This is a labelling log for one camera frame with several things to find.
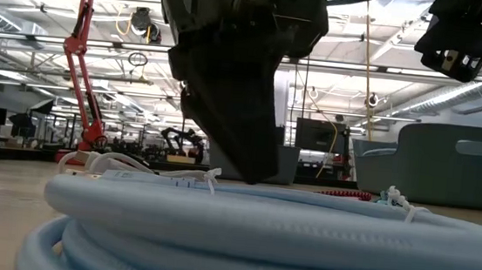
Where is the red desk lamp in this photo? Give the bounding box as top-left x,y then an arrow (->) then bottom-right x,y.
52,0 -> 156,171

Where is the ceiling cord reel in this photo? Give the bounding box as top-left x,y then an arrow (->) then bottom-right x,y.
128,6 -> 166,45

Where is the large teal plastic bin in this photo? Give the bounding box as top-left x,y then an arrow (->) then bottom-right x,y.
347,115 -> 482,211

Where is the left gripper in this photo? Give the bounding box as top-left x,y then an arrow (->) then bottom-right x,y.
139,0 -> 332,191

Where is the yellow hanging cable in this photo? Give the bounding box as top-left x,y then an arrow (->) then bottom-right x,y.
352,0 -> 386,142

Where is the light blue cable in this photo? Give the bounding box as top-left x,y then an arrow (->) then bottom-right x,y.
14,153 -> 482,270

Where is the white short cable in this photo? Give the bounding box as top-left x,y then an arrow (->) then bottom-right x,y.
55,147 -> 225,195

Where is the teal cable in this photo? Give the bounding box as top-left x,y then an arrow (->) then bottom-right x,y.
376,189 -> 397,206

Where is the dark red cable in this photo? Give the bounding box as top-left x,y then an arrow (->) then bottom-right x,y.
314,186 -> 373,202

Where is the background black monitor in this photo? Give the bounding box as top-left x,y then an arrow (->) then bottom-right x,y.
294,117 -> 348,156

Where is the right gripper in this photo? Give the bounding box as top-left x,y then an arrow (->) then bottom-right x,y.
411,12 -> 482,85

